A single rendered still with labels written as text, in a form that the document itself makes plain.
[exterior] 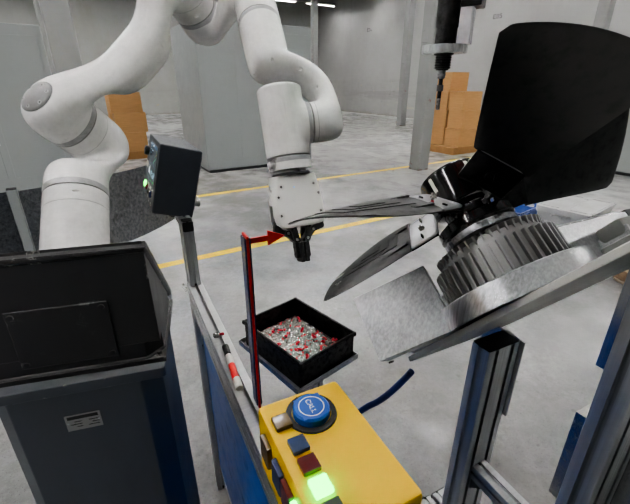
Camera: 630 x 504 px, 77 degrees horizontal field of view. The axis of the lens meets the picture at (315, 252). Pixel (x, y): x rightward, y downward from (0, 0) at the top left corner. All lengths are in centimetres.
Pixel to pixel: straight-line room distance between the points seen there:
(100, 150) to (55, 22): 385
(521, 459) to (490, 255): 138
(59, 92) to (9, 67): 557
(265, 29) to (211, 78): 594
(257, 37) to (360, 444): 74
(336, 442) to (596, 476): 51
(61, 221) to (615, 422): 98
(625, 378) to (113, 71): 107
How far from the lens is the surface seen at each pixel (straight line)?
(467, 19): 72
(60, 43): 482
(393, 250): 85
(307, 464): 41
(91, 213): 88
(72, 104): 97
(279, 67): 85
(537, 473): 196
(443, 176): 79
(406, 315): 76
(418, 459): 184
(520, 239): 70
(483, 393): 94
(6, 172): 665
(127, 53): 103
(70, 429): 90
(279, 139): 74
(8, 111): 655
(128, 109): 867
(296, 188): 75
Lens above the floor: 140
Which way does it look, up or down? 23 degrees down
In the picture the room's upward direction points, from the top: straight up
